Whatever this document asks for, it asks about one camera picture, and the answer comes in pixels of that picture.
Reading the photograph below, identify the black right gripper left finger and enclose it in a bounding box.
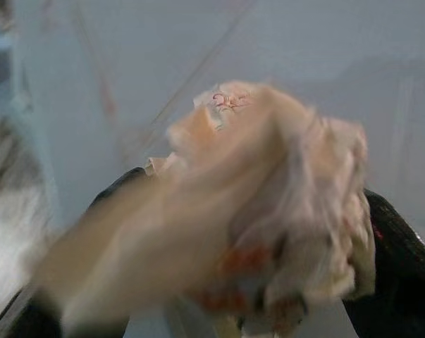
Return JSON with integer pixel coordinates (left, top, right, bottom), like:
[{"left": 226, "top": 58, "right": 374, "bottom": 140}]
[{"left": 88, "top": 166, "right": 159, "bottom": 212}]

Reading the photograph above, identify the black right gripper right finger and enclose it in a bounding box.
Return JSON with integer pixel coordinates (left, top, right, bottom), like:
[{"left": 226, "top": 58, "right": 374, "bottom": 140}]
[{"left": 342, "top": 188, "right": 425, "bottom": 338}]

